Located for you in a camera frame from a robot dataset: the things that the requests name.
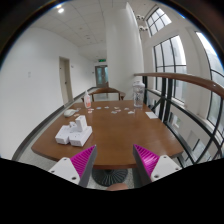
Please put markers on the white paper note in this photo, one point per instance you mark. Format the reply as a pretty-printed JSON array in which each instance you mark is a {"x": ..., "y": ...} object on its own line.
[{"x": 151, "y": 115}]

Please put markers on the black table pedestal base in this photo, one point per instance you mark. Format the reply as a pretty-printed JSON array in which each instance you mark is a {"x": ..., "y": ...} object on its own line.
[{"x": 109, "y": 177}]

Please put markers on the beige door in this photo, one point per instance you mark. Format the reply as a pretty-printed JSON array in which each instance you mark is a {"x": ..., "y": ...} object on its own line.
[{"x": 65, "y": 81}]

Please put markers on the wooden handrail with black railing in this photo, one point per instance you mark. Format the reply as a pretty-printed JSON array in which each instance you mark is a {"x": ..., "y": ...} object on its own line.
[{"x": 192, "y": 108}]

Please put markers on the pale green pouch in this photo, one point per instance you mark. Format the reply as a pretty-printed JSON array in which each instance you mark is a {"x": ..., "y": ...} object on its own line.
[{"x": 69, "y": 112}]

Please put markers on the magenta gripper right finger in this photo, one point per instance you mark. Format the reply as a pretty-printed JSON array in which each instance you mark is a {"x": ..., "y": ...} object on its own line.
[{"x": 152, "y": 167}]

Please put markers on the white power strip back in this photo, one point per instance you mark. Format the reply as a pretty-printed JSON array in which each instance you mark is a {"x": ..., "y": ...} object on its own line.
[{"x": 62, "y": 137}]

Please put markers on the clear water bottle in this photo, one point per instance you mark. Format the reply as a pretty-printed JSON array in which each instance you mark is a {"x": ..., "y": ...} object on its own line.
[{"x": 138, "y": 93}]

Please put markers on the white plug-in charger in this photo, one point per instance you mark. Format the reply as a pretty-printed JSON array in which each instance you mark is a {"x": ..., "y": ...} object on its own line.
[{"x": 79, "y": 125}]

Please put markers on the green exit sign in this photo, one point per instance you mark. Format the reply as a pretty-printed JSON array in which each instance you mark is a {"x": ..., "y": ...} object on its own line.
[{"x": 101, "y": 60}]

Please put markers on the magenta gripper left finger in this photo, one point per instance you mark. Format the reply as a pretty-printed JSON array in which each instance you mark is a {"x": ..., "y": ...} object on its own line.
[{"x": 76, "y": 169}]

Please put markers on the wooden chair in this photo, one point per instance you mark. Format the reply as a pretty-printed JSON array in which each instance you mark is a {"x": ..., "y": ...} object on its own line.
[{"x": 107, "y": 90}]

